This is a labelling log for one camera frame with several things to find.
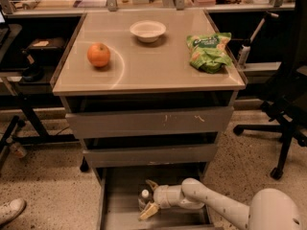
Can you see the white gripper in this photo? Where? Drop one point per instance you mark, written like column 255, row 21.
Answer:
column 162, row 196

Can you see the clear plastic bottle white cap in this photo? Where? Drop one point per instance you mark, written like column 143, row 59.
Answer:
column 144, row 198

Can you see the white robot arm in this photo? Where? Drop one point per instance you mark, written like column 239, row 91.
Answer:
column 270, row 209

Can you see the open bottom grey drawer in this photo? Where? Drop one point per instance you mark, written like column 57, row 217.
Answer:
column 119, row 208

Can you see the middle grey drawer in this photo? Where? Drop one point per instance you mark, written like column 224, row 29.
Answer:
column 148, row 156

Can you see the grey drawer cabinet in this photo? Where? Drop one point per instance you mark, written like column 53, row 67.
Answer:
column 143, row 76

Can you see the top grey drawer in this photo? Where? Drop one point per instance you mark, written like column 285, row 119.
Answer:
column 149, row 122

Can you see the small bottle on floor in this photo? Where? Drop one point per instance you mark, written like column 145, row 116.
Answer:
column 16, row 148

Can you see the white sneaker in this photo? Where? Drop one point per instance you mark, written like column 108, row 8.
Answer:
column 11, row 210

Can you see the orange apple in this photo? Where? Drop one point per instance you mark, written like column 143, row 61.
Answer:
column 98, row 54

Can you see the green chip bag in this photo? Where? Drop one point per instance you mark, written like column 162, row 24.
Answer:
column 207, row 51

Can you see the black office chair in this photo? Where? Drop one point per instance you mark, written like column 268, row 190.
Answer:
column 284, row 94

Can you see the white paper bowl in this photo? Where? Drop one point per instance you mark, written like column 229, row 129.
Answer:
column 148, row 31

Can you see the black box on shelf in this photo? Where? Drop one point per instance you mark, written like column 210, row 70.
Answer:
column 47, row 48

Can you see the black desk frame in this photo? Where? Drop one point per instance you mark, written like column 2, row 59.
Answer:
column 16, row 124

